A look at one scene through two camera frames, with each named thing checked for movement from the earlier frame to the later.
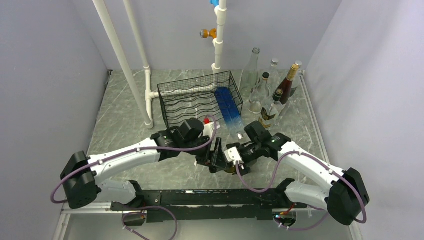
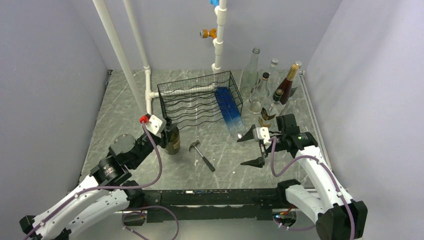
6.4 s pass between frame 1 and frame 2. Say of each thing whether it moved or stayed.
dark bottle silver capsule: moved
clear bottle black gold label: stayed
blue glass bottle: stayed
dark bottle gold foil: stayed
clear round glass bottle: stayed
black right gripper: moved
